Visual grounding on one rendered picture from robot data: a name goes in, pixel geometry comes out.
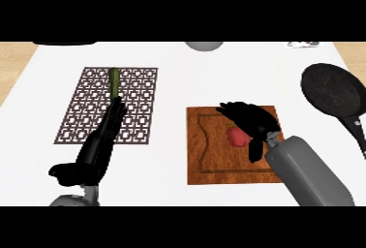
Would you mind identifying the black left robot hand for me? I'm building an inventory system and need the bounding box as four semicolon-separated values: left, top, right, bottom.
47;96;128;188

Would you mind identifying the brown patterned placemat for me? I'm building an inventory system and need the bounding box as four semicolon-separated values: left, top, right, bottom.
53;66;161;145

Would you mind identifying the grey round bowl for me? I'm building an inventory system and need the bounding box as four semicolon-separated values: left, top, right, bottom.
185;41;226;52

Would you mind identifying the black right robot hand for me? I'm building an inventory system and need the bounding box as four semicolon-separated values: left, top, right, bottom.
214;101;283;164

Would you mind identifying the brown wooden cutting board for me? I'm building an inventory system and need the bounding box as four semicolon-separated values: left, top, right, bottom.
185;105;288;186

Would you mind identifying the green cucumber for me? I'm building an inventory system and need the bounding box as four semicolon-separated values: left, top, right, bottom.
109;67;121;99

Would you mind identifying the black frying pan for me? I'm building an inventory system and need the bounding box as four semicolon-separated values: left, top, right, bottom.
298;62;366;151

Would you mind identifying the red bell pepper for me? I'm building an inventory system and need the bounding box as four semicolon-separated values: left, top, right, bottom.
224;121;252;148

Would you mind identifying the white patterned object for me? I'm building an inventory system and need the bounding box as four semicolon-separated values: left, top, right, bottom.
285;41;323;49

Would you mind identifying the black flat appliance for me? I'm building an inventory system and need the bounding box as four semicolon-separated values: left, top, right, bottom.
31;41;99;47

